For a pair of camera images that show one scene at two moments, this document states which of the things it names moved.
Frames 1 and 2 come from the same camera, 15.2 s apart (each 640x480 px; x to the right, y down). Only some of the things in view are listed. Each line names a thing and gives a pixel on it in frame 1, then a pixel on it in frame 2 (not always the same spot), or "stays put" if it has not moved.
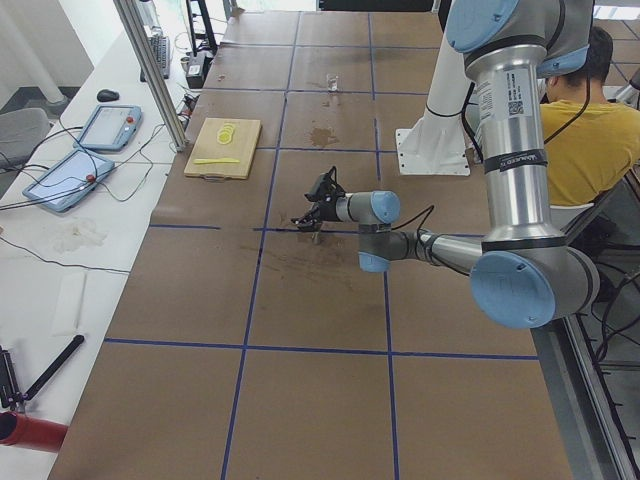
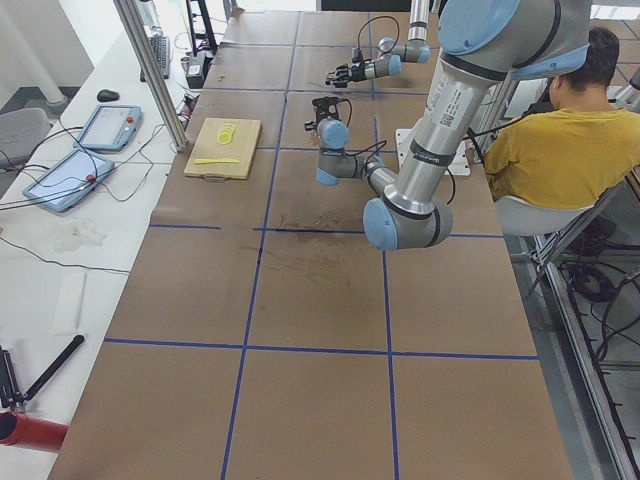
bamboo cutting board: [202, 143] stays put
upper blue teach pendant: [111, 128] stays put
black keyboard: [161, 50] stays put
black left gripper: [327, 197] -> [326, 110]
